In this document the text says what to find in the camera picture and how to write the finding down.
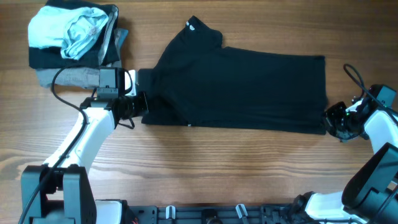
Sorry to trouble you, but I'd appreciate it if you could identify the black t-shirt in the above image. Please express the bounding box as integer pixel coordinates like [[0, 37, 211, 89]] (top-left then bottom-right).
[[140, 16, 328, 135]]

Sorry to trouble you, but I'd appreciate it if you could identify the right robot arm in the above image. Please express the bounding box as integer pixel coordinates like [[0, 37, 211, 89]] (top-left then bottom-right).
[[287, 85, 397, 223]]

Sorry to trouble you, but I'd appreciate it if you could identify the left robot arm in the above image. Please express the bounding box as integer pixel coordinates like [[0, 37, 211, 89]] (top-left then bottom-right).
[[19, 67, 147, 223]]

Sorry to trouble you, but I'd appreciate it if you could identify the grey folded garment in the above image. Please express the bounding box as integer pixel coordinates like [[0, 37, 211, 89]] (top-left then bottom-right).
[[35, 28, 128, 89]]

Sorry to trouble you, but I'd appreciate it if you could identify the black folded garment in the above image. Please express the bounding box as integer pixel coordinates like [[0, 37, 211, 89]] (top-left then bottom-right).
[[29, 0, 120, 69]]

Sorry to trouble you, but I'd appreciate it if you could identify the light blue folded garment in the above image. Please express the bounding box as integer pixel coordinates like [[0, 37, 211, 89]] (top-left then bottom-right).
[[28, 6, 109, 60]]

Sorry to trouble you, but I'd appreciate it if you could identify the left black cable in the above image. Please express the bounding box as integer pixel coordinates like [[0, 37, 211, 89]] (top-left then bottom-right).
[[17, 63, 136, 224]]

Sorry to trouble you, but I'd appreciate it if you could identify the left white rail clip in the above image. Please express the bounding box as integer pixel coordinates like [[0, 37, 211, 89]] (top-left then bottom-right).
[[165, 205, 176, 220]]

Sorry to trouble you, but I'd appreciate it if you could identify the white rail clip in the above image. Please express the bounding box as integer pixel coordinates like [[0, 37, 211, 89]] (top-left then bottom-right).
[[165, 205, 176, 220], [235, 203, 248, 223]]

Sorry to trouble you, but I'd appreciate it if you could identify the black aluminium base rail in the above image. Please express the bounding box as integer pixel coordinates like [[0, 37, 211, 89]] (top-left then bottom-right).
[[130, 204, 311, 224]]

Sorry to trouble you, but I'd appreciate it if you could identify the right white rail clip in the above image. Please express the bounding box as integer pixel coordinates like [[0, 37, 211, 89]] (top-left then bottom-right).
[[235, 203, 248, 223]]

